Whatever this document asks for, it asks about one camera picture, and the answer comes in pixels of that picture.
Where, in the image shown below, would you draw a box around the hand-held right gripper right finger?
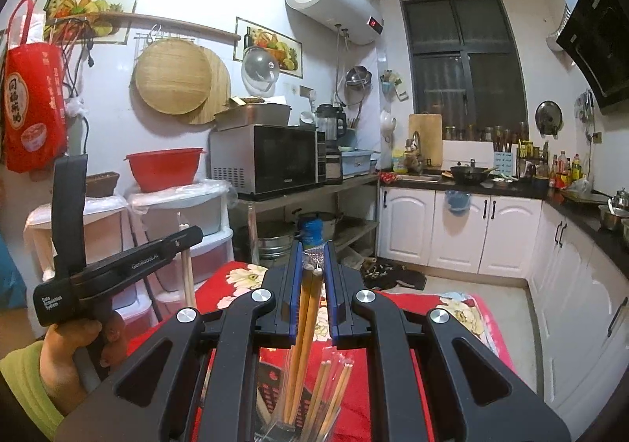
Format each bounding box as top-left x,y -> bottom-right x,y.
322,240 -> 573,442

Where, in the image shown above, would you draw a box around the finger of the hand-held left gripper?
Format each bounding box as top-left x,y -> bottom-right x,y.
79,225 -> 204,298

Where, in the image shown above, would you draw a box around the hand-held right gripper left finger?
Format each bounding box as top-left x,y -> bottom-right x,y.
54,240 -> 304,442

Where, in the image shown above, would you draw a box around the bare wooden chopstick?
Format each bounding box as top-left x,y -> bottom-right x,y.
282,264 -> 315,423
290,269 -> 325,425

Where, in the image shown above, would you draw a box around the wooden chopsticks pair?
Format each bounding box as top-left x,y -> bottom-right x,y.
301,358 -> 337,442
319,346 -> 355,442

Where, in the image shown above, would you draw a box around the olive perforated utensil holder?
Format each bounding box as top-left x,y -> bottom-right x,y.
253,348 -> 359,442

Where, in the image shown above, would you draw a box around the person's left forearm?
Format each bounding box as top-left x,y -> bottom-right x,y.
0,341 -> 67,442

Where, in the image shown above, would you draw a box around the hanging metal utensils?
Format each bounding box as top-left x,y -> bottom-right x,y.
574,88 -> 596,125

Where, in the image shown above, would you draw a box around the person's left hand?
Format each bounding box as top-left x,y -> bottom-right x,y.
39,312 -> 129,417

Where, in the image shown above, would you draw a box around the large steel pot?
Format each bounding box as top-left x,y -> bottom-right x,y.
256,233 -> 302,261

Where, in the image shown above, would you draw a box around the brown planter box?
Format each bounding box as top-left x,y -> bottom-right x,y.
86,172 -> 121,198

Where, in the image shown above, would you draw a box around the blue tin can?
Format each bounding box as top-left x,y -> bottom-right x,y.
299,218 -> 325,249

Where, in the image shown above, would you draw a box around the red floral blanket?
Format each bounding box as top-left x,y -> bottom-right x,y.
125,259 -> 517,442

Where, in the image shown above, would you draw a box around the black cooking pot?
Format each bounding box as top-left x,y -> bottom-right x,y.
290,209 -> 345,237

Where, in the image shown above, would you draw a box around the red plastic basin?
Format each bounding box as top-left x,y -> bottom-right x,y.
124,147 -> 205,194

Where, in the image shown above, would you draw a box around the metal kitchen rack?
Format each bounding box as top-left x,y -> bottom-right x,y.
228,174 -> 381,267

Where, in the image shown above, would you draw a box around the silver microwave oven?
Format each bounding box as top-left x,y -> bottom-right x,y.
210,124 -> 326,200

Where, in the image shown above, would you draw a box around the red shopping bag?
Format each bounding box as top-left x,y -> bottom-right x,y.
2,0 -> 70,174

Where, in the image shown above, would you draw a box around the blue hanging cloth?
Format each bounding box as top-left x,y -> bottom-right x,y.
445,190 -> 471,213

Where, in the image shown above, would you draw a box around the black blender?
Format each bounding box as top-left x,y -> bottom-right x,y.
314,103 -> 349,144

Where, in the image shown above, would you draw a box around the metal baking tray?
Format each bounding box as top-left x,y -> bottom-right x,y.
213,102 -> 294,131

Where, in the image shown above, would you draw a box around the white hanging ladle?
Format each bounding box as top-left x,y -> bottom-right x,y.
380,109 -> 397,144

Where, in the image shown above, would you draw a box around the round bamboo tray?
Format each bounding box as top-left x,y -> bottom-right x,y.
130,38 -> 213,117

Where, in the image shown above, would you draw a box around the wooden cutting board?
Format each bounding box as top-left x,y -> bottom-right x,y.
409,113 -> 443,167

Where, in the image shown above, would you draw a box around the round wooden board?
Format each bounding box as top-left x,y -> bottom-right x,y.
177,49 -> 232,125

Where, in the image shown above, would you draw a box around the black wok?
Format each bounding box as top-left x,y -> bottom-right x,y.
449,160 -> 498,186

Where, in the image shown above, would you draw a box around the hanging steel strainer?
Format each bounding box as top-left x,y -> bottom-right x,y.
344,65 -> 373,105

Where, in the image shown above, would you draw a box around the glass pot lid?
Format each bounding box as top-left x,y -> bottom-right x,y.
242,45 -> 282,98

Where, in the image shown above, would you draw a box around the blue white cutlery holder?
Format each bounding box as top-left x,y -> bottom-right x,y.
493,138 -> 522,178

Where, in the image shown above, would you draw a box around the row of spice jars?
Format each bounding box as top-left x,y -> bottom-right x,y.
443,124 -> 528,143

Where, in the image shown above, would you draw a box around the long thin wooden rod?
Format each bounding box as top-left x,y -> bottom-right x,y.
96,12 -> 243,42

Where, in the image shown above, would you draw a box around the white kitchen cabinets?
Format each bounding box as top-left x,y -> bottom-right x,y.
377,184 -> 629,429

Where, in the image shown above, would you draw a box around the black kitchen countertop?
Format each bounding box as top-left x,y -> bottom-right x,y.
378,171 -> 629,252

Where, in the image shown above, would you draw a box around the row of condiment bottles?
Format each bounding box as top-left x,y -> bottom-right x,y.
520,140 -> 591,191

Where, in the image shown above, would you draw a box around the dark framed window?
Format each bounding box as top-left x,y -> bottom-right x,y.
400,0 -> 530,142

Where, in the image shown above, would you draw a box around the steel pot lid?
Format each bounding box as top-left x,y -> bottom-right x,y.
535,101 -> 564,136

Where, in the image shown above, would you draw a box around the small steel pot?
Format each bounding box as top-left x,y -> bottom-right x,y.
597,205 -> 626,233

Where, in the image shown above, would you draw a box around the white water heater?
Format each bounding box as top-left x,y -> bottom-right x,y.
285,0 -> 385,46

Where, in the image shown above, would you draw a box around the black range hood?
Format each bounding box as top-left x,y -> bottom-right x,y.
555,0 -> 629,115

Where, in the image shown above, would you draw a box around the hanging black cables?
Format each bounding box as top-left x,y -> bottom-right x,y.
45,15 -> 97,100

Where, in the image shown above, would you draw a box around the fruit wall poster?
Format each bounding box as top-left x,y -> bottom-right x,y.
235,17 -> 303,78
34,0 -> 141,46

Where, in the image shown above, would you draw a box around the wall mounted utensil pocket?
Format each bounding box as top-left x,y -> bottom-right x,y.
380,70 -> 409,102

